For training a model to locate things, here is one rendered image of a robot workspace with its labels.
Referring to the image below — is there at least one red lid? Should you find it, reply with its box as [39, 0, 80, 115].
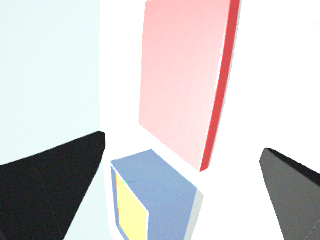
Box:
[137, 0, 240, 173]

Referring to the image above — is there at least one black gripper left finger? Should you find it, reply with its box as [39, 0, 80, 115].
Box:
[0, 131, 107, 240]

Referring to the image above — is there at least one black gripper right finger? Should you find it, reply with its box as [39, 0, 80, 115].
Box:
[259, 147, 320, 240]

